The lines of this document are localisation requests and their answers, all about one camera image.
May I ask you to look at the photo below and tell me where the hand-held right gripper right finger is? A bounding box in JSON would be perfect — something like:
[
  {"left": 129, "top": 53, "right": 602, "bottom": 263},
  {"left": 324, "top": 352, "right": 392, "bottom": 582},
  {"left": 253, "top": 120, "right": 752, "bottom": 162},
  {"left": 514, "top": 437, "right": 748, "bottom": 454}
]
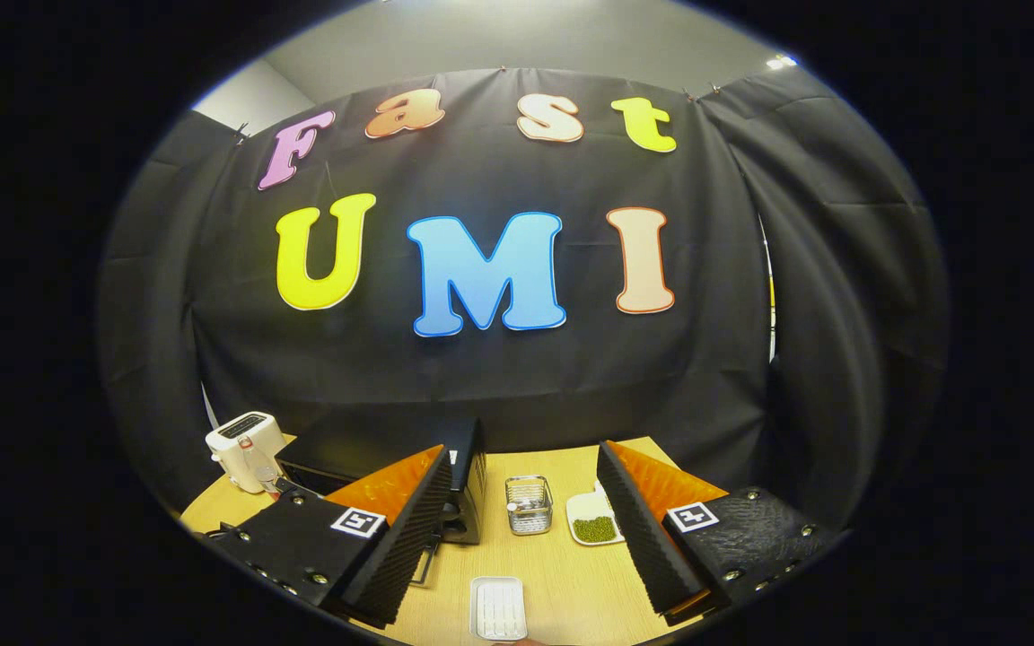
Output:
[{"left": 597, "top": 440, "right": 841, "bottom": 627}]

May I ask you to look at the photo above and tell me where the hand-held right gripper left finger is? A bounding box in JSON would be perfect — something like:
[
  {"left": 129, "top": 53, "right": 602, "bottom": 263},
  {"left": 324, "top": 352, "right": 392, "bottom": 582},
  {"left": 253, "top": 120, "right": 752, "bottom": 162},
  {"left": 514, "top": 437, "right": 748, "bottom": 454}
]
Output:
[{"left": 207, "top": 445, "right": 453, "bottom": 629}]

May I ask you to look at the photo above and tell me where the black electric oven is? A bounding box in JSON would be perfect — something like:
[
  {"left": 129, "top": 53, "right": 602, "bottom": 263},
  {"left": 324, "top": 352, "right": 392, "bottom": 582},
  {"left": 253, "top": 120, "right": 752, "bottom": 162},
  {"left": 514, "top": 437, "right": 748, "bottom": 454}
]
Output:
[{"left": 279, "top": 417, "right": 488, "bottom": 586}]

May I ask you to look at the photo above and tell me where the white divided bean dish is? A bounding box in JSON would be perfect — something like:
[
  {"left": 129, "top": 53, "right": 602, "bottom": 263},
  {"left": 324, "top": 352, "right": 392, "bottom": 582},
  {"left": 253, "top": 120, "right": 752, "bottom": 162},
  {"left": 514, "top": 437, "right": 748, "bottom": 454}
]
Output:
[{"left": 566, "top": 480, "right": 626, "bottom": 546}]

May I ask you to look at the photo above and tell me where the small metal mesh basket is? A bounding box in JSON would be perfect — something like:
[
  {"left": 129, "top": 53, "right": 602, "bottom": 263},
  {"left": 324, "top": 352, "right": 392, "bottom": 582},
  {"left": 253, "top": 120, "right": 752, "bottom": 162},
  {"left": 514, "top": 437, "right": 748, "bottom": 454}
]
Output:
[{"left": 505, "top": 476, "right": 554, "bottom": 537}]

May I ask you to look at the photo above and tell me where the white rectangular tray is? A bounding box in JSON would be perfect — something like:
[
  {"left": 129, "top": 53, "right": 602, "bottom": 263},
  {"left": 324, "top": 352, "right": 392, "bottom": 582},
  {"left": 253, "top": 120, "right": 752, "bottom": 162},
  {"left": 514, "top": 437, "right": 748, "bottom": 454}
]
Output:
[{"left": 469, "top": 576, "right": 529, "bottom": 642}]

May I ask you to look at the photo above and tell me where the small clear bottle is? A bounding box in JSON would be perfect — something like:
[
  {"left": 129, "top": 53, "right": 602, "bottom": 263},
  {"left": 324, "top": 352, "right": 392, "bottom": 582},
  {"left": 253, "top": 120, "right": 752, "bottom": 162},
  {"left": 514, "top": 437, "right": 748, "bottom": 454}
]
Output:
[{"left": 245, "top": 440, "right": 281, "bottom": 493}]

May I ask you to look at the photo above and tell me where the black backdrop cloth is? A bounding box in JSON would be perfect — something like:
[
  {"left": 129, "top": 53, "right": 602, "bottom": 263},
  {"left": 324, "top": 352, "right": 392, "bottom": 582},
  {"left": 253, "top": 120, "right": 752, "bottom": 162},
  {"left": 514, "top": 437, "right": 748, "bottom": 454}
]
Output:
[{"left": 97, "top": 67, "right": 949, "bottom": 530}]

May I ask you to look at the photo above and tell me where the white toaster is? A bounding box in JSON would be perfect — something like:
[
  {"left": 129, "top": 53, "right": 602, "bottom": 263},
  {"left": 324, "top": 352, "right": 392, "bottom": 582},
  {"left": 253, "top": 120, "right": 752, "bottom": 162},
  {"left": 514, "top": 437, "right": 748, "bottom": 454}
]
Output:
[{"left": 206, "top": 412, "right": 286, "bottom": 494}]

